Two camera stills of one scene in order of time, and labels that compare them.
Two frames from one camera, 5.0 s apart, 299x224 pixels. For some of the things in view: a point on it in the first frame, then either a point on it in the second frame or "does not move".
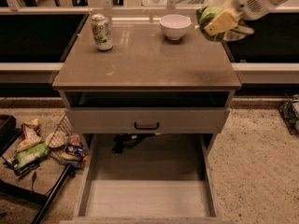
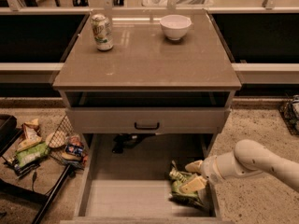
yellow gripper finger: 223,22 → 194,185
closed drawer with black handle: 146,120 does not move
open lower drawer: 147,178 does not move
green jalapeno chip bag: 219,23 → 177,194
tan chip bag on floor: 29,135 does not move
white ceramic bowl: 174,25 does not move
